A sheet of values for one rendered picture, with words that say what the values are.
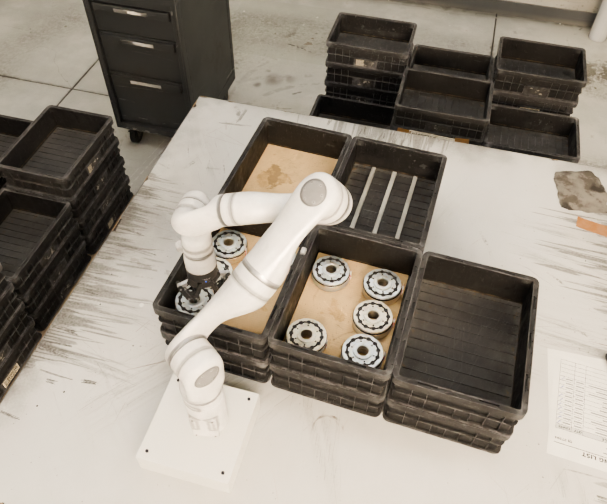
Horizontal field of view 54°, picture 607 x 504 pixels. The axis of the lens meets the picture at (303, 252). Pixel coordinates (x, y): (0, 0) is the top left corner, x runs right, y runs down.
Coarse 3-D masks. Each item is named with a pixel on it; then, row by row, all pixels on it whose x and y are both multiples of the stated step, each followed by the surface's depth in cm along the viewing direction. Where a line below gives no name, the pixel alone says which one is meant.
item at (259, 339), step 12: (180, 264) 155; (168, 276) 153; (288, 276) 153; (156, 300) 148; (276, 300) 148; (156, 312) 147; (168, 312) 146; (180, 312) 146; (276, 312) 146; (240, 336) 143; (252, 336) 143; (264, 336) 141
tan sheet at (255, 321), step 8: (240, 232) 176; (248, 240) 174; (256, 240) 174; (248, 248) 172; (232, 264) 168; (280, 288) 163; (272, 296) 161; (272, 304) 160; (256, 312) 158; (264, 312) 158; (232, 320) 156; (240, 320) 156; (248, 320) 156; (256, 320) 156; (264, 320) 156; (240, 328) 155; (248, 328) 155; (256, 328) 155
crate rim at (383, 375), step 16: (368, 240) 162; (384, 240) 161; (304, 256) 157; (416, 256) 158; (416, 272) 154; (288, 288) 151; (400, 320) 145; (272, 336) 142; (400, 336) 142; (288, 352) 141; (304, 352) 139; (320, 352) 139; (352, 368) 137; (368, 368) 136
